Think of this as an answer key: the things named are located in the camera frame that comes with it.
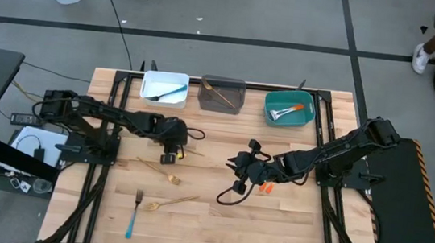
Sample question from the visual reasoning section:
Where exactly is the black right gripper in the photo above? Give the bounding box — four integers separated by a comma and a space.
222, 138, 281, 198

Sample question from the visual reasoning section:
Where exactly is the black fork teal handle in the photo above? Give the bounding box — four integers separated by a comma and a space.
125, 187, 145, 241
147, 80, 188, 105

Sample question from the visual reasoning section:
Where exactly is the white plastic bin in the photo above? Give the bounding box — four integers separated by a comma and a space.
139, 68, 191, 110

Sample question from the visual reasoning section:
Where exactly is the grey translucent plastic bin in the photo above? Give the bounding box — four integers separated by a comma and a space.
195, 73, 248, 116

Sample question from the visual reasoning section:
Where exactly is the teal plastic bin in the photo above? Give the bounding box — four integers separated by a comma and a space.
262, 86, 319, 132

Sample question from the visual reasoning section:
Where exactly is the white paper box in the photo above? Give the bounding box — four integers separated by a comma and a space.
6, 123, 70, 179

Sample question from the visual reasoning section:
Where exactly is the clear glass cup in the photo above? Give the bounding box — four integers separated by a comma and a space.
31, 177, 54, 196

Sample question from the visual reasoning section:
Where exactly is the black power strip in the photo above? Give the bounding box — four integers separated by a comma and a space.
9, 111, 44, 128

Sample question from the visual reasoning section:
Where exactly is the black hazard striped panel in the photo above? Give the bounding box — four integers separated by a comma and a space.
356, 134, 435, 243

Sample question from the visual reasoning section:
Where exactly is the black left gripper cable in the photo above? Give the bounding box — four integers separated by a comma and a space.
185, 127, 206, 141

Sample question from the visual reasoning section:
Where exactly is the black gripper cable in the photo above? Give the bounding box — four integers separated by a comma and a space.
185, 127, 206, 141
215, 178, 255, 209

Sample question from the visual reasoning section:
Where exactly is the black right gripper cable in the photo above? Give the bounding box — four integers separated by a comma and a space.
215, 178, 255, 209

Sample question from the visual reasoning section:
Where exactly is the black aluminium table frame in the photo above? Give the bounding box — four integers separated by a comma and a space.
38, 62, 397, 243

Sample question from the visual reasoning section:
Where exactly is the thin black floor cable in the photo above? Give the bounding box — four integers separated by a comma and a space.
22, 61, 93, 84

